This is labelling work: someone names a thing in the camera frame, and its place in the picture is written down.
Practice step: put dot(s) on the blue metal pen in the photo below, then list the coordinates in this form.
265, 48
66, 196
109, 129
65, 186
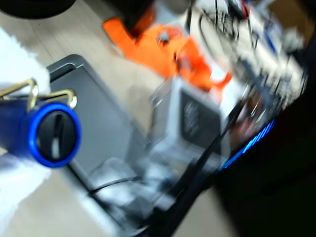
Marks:
14, 128

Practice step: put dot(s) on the black rounded stand base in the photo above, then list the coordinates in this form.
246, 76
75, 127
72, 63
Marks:
37, 8

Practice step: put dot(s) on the orange printed robot part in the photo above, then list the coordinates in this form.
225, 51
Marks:
153, 54

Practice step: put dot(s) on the grey box with dark panel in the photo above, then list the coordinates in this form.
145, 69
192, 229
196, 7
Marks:
197, 118

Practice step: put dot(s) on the black device with blue light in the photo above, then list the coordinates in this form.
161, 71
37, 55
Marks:
271, 185

